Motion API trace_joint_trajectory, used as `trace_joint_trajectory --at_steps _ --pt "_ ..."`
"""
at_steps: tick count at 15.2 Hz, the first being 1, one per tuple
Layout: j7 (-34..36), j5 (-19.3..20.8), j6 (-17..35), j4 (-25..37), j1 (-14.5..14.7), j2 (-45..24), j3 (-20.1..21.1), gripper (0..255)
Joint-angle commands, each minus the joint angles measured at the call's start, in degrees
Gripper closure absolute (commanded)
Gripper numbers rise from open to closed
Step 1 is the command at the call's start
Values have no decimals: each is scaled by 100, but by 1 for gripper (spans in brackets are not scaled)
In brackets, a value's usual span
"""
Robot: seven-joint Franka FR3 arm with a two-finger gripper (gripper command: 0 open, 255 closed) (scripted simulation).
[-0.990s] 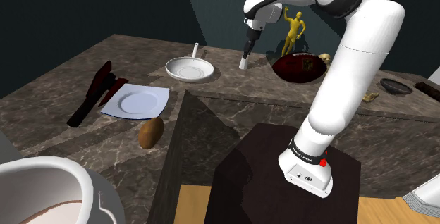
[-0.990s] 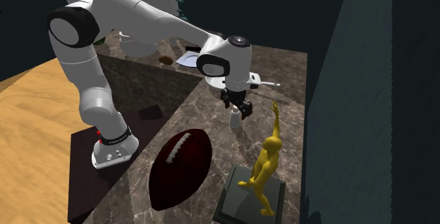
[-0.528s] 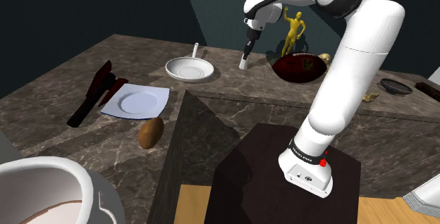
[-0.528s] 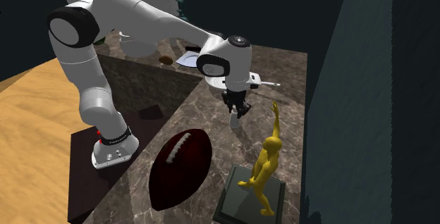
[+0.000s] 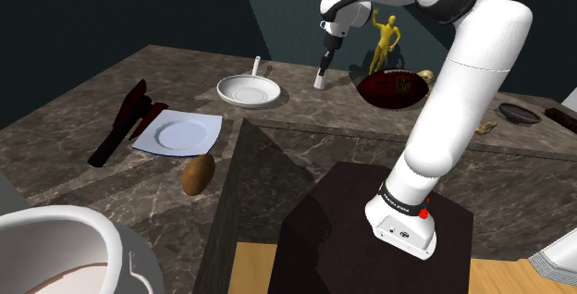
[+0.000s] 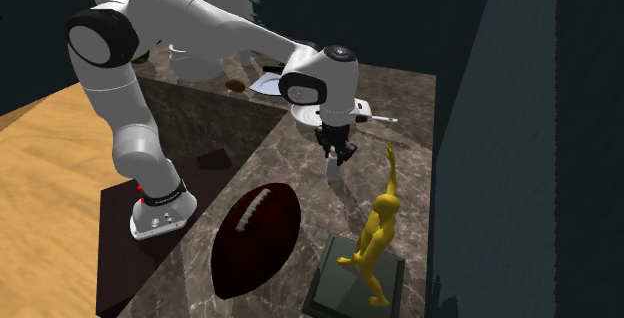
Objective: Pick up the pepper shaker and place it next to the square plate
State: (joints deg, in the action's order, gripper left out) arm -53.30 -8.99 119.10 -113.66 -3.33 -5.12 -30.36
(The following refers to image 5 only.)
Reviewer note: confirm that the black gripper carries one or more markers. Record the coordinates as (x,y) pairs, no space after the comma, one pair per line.
(332,43)

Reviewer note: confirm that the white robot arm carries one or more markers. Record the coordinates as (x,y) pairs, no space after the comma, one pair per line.
(468,85)

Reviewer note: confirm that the yellow human figure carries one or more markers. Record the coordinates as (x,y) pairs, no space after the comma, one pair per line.
(385,36)

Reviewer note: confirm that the dark red football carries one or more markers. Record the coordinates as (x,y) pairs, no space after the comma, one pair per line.
(390,89)

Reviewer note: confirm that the white frying pan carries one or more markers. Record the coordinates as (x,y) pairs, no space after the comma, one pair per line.
(248,91)

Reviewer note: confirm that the beige lumpy figure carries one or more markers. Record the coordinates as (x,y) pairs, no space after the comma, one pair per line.
(427,76)

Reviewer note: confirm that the small beige root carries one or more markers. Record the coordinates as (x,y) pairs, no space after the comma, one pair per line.
(487,127)

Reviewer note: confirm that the white square plate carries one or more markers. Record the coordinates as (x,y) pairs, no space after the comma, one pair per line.
(180,136)

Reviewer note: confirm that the brown potato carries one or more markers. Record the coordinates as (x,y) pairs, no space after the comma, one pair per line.
(198,175)

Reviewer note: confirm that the dark grey bowl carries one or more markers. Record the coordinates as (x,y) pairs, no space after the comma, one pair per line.
(519,113)

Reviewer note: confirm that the dark robot stand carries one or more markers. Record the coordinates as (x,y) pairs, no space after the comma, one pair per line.
(360,248)

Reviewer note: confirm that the dark red black tool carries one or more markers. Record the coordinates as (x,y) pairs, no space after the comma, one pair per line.
(118,133)

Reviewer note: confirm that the dark brown log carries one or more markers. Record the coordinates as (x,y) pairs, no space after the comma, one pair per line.
(562,119)

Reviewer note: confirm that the white object with grey edge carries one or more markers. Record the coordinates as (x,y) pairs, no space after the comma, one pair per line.
(559,257)

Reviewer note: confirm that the large white grey pot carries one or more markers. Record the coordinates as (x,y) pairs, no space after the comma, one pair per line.
(67,239)

